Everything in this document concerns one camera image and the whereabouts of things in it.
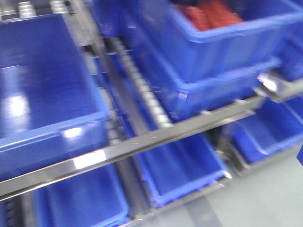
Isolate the blue bin with red parts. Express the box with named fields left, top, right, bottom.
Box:
left=122, top=0, right=303, bottom=82

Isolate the steel flow rack right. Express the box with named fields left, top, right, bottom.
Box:
left=0, top=0, right=303, bottom=227

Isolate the blue bin lower middle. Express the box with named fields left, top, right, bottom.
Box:
left=134, top=133, right=228, bottom=207

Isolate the large blue plastic bin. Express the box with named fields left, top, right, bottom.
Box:
left=0, top=14, right=109, bottom=181

